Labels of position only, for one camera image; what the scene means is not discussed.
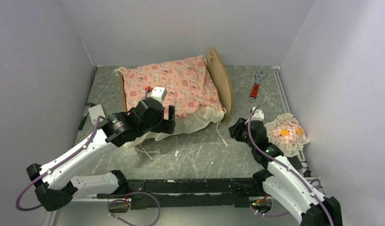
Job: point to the pink checkered duck pillow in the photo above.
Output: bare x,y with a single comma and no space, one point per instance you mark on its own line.
286,133

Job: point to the black marker pen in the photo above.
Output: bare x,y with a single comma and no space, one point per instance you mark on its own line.
85,115

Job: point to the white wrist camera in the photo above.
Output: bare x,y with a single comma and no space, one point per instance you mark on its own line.
156,93
256,114

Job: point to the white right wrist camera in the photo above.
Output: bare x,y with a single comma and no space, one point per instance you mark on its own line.
256,114

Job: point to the wooden pet bed frame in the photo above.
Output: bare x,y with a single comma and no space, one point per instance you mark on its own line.
220,78

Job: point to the red handled adjustable wrench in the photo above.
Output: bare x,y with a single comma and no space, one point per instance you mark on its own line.
255,89

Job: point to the pink unicorn print mattress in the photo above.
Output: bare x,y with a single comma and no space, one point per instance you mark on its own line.
170,90

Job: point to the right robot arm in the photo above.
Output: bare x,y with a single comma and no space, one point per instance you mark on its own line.
273,145

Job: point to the aluminium rail at table edge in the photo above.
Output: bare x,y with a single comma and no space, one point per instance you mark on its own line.
276,73

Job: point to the white small box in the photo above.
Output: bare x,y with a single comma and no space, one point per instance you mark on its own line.
96,111

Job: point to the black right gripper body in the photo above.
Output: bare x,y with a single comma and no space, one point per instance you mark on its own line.
240,133

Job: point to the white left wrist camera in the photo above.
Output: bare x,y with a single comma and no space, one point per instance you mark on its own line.
156,93

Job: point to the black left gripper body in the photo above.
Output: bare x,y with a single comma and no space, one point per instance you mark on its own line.
160,125

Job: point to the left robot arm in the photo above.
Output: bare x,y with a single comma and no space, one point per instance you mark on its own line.
57,183

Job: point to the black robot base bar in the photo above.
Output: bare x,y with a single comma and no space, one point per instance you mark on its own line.
150,193

